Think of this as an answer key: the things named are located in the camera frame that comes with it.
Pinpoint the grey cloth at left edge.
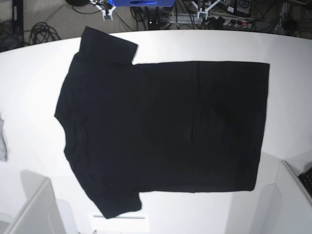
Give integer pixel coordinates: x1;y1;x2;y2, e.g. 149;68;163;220
0;119;8;161

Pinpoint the white partition panel left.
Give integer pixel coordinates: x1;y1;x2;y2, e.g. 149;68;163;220
0;170;66;234

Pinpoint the white partition panel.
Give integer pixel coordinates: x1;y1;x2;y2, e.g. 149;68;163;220
0;170;66;234
253;159;312;234

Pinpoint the black keyboard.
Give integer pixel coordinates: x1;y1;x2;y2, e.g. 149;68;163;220
299;168;312;195

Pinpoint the black T-shirt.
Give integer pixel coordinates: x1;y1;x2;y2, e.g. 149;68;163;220
55;27;270;219

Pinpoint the blue box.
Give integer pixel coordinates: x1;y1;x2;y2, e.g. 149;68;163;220
112;0;176;7

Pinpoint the white table slot plate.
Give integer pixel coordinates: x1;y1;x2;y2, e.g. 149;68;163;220
89;213;150;233

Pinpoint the white partition panel right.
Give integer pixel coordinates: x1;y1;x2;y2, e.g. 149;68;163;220
253;159;312;234

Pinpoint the coiled black cable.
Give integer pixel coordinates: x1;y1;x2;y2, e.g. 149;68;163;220
28;21;62;46

